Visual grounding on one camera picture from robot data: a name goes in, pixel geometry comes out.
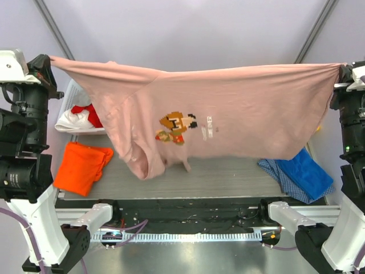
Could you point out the white cloth in basket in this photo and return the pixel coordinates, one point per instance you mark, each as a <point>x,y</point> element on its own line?
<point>75,123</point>

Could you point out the white plastic basket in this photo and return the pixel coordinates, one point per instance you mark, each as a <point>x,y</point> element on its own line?
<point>72,92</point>

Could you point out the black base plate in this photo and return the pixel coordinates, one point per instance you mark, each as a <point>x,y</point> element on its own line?
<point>193,216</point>

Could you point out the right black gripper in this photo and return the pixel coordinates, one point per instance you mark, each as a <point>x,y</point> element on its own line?
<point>344,93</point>

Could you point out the red cloth in basket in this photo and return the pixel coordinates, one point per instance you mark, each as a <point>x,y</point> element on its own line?
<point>92,116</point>

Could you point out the white slotted cable duct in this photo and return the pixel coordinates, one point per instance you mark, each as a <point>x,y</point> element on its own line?
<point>111,236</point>

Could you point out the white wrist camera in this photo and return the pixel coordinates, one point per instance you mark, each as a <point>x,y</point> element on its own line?
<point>351,77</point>
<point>14,68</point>

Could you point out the pink printed t shirt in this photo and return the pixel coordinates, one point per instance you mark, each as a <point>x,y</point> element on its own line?
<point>156,118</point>

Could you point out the blue checkered shirt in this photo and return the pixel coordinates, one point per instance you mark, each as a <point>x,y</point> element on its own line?
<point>273,171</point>

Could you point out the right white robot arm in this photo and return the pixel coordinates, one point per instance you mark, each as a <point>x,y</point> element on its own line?
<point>337,249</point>

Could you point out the blue folded t shirt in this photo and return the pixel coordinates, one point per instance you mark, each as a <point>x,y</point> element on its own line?
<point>301,160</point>

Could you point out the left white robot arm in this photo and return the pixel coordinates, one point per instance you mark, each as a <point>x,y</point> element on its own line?
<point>26,179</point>

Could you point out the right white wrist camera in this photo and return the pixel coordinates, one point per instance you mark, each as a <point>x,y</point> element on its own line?
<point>351,77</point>

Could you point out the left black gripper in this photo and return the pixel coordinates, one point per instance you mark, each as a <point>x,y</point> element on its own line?
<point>43,83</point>

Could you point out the orange folded t shirt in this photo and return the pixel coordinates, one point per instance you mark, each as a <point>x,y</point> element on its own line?
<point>81,167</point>

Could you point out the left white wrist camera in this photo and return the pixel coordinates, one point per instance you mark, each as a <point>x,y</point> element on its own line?
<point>14,68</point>

